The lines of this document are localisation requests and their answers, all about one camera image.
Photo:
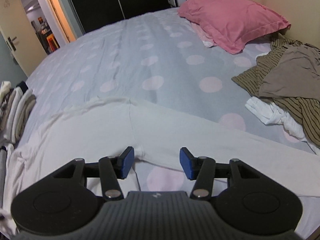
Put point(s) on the stack of folded clothes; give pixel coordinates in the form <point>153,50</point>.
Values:
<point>17,110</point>

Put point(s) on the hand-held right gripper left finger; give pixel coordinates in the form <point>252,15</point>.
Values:
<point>128,162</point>

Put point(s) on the pile of unfolded clothes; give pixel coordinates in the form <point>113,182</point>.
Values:
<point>250,77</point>

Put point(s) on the grey ribbed garment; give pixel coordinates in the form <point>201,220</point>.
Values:
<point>2,165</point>

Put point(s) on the beige padded headboard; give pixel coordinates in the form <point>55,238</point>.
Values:
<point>287,0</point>

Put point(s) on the black sliding wardrobe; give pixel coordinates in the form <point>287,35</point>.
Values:
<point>100,0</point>

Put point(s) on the bed with dotted sheet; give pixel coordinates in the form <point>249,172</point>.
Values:
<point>150,55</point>

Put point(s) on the wooden door frame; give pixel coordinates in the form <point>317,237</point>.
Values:
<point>57,5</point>

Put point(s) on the white long-sleeve shirt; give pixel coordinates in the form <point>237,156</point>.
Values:
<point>100,130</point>

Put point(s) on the light pink pillow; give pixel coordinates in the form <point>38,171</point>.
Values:
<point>203,36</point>

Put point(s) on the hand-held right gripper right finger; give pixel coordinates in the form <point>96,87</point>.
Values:
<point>186,163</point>

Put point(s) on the white ribbed garment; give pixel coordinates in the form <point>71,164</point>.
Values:
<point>267,112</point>

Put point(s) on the orange stool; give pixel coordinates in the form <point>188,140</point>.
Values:
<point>52,42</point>

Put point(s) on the beige room door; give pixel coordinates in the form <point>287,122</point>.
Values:
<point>15,17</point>

